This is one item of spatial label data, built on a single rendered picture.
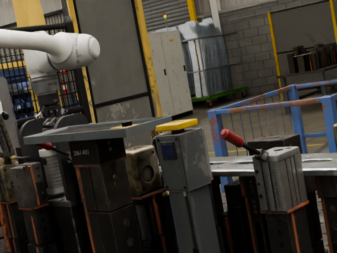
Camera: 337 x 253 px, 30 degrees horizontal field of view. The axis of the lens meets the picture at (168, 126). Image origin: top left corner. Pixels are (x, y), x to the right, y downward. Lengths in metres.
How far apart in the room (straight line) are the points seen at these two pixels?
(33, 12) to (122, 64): 2.50
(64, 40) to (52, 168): 0.47
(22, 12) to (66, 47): 0.93
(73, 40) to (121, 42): 3.36
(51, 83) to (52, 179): 0.49
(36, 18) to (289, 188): 1.89
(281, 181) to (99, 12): 4.10
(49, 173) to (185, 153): 0.66
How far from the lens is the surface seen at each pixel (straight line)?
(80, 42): 2.04
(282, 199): 1.28
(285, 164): 1.29
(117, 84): 5.28
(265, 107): 3.67
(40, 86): 2.17
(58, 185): 1.78
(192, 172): 1.21
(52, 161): 1.77
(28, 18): 2.93
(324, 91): 11.19
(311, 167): 1.38
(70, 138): 1.39
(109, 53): 5.25
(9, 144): 2.10
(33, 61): 2.16
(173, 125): 1.20
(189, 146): 1.21
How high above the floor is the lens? 1.28
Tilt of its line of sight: 6 degrees down
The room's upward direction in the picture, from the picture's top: 10 degrees counter-clockwise
